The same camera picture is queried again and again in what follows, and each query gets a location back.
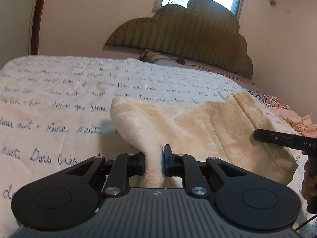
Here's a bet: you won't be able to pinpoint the cream textured pants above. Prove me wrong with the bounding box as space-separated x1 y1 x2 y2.
110 92 298 188

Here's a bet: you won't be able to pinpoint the person's right hand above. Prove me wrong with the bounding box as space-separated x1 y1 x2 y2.
301 161 317 201

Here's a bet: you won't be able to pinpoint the pink floral bedding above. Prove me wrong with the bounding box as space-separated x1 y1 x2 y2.
248 90 316 138

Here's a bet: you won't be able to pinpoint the white blanket with script text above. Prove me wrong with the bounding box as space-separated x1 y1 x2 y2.
0 55 317 238

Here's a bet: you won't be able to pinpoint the black device on bed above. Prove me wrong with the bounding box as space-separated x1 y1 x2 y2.
177 58 186 65

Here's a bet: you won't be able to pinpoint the patterned pillow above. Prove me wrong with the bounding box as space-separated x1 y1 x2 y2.
138 49 177 63

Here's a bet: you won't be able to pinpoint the olive green padded headboard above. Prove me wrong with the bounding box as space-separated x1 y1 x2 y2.
105 0 253 79

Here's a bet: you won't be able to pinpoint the white wardrobe with flower decals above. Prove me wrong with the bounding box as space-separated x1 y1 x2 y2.
1 0 36 67

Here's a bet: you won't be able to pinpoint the brown wooden door frame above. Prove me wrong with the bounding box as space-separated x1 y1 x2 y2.
29 0 45 55

